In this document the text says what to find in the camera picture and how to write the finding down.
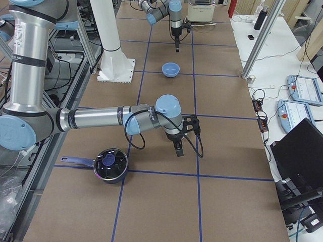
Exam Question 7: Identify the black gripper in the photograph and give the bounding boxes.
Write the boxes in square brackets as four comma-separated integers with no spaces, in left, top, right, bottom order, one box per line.
[166,133,184,157]
[171,26,182,52]

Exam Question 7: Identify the blue bowl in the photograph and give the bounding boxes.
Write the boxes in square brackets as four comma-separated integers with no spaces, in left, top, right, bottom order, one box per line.
[161,62,180,78]

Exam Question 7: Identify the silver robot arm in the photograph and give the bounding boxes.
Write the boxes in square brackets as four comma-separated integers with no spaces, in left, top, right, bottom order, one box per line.
[136,0,184,52]
[1,1,185,156]

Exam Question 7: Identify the cream toaster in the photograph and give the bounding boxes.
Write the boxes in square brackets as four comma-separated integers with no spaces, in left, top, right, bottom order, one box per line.
[187,0,216,23]

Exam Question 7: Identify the dark blue saucepan with lid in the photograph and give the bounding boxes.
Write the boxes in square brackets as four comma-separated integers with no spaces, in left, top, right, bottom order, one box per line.
[60,148,129,184]

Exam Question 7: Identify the orange black adapter box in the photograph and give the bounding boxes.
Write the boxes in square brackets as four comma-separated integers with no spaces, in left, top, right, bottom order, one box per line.
[252,100,263,112]

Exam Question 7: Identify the black water bottle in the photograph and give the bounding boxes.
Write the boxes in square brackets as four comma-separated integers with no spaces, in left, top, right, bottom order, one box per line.
[254,6,268,30]

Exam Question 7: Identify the lower blue teach pendant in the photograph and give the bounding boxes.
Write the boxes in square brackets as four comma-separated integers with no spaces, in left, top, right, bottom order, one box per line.
[277,99,315,133]

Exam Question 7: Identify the blue teach pendant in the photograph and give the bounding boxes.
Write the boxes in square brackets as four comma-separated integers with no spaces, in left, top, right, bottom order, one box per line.
[287,75,322,106]
[277,99,315,133]

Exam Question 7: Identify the black laptop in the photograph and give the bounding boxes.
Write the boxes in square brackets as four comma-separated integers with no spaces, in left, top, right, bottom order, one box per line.
[270,117,323,192]

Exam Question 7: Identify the upper blue teach pendant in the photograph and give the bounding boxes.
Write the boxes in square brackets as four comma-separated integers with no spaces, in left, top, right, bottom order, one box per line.
[287,75,322,106]

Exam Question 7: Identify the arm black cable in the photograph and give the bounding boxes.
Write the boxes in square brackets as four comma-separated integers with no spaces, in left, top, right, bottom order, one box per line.
[123,108,204,159]

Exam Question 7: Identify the white pedestal column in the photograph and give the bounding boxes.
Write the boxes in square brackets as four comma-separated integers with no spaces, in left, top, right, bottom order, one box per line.
[90,0,136,83]

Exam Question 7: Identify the aluminium frame post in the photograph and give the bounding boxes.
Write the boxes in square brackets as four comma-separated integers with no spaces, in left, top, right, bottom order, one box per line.
[241,0,286,84]

